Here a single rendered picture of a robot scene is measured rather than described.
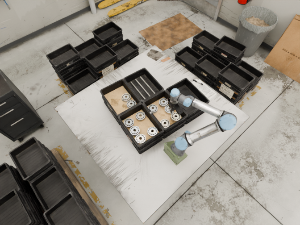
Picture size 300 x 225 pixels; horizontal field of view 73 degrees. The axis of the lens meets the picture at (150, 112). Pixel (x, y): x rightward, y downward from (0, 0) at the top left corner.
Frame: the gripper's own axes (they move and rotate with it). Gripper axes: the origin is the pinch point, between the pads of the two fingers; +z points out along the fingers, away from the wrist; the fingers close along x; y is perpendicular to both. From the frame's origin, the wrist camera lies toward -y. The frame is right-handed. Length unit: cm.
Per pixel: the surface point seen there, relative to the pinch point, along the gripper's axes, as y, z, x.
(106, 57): 157, 48, 6
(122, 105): 46, 11, 36
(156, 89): 42.5, 14.2, -8.5
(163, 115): 9.3, 13.0, 6.6
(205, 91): 13, 30, -59
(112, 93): 66, 11, 37
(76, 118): 68, 21, 85
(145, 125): 10.5, 11.6, 28.7
